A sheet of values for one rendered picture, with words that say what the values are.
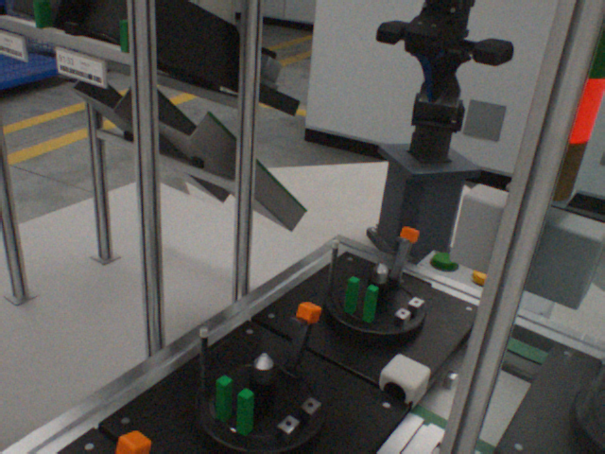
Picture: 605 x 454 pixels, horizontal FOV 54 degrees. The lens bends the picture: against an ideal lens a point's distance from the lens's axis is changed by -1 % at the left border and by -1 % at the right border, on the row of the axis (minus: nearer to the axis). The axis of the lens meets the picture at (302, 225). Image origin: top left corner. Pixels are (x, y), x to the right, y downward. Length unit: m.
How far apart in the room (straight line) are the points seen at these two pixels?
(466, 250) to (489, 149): 3.32
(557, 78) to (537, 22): 3.22
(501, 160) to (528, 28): 0.78
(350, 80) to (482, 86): 0.85
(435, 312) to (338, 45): 3.28
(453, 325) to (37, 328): 0.62
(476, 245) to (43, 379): 0.61
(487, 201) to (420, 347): 0.30
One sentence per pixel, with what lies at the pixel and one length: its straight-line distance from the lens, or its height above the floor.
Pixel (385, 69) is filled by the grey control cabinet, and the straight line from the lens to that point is 3.94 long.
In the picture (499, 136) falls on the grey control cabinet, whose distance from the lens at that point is 3.84.
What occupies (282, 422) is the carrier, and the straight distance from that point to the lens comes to 0.62.
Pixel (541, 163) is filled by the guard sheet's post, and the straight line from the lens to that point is 0.49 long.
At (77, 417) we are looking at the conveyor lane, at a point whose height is 0.96.
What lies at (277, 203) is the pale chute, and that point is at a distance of 0.92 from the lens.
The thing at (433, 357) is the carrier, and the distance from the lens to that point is 0.79.
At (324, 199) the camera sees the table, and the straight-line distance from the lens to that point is 1.41.
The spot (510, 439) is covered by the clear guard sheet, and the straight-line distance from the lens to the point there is 0.64.
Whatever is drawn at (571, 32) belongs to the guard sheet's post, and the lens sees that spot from 0.48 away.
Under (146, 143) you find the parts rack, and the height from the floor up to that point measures 1.22.
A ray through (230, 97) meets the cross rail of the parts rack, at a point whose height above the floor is 1.23.
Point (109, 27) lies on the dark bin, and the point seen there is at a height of 1.32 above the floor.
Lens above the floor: 1.45
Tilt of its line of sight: 28 degrees down
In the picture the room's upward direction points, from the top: 5 degrees clockwise
